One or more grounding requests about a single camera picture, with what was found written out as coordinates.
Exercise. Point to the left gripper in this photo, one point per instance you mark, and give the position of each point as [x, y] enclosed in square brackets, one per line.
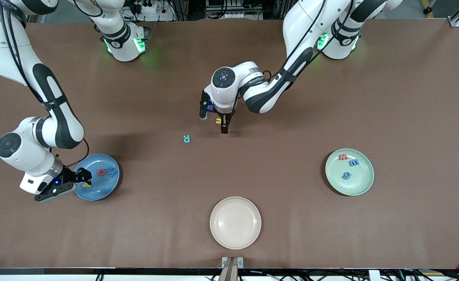
[225, 118]

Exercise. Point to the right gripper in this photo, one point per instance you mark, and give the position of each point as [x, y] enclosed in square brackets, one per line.
[72, 175]

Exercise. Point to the red uppercase letter Q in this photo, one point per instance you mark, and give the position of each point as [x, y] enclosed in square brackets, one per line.
[102, 172]

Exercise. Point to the blue uppercase letter M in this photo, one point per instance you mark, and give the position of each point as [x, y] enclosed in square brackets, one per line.
[112, 172]

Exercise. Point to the blue lowercase letter g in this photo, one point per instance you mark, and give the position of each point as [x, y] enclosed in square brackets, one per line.
[347, 175]

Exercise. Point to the blue lowercase letter m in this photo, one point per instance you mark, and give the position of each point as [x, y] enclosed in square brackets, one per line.
[354, 162]

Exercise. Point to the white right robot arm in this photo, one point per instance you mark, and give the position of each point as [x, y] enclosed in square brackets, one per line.
[2, 50]

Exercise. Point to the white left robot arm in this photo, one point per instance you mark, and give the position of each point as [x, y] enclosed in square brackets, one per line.
[268, 93]

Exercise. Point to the blue plate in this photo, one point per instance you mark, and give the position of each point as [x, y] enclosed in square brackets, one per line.
[104, 187]

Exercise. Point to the teal uppercase letter R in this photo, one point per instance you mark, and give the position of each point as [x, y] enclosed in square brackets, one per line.
[186, 138]

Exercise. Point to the beige plate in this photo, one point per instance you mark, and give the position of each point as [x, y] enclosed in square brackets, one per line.
[235, 223]

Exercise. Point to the green plate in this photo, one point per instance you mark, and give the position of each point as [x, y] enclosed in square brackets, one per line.
[354, 183]

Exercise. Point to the white power strip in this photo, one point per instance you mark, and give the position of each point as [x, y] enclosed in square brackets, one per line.
[153, 15]

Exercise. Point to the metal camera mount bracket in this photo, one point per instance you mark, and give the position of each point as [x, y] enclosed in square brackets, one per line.
[232, 269]

